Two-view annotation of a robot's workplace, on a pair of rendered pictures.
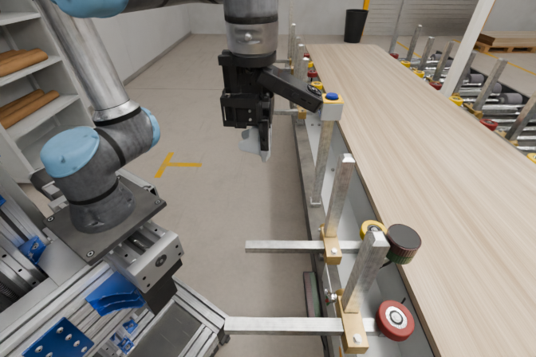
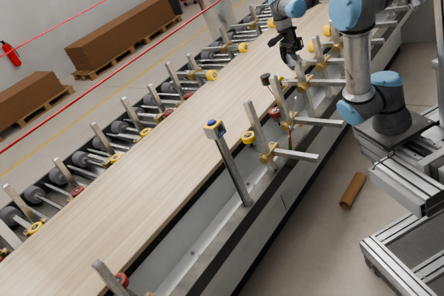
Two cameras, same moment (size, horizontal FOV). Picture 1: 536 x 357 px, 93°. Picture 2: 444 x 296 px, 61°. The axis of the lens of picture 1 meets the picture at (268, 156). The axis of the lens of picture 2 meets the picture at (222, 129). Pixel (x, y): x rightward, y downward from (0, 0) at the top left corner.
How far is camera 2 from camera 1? 2.06 m
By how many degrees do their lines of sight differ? 99
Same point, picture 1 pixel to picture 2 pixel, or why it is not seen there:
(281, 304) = (313, 273)
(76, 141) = (378, 74)
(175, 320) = (409, 257)
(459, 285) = (241, 116)
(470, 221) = (201, 134)
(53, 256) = (435, 131)
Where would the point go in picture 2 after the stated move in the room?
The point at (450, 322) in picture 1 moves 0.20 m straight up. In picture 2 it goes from (258, 109) to (248, 80)
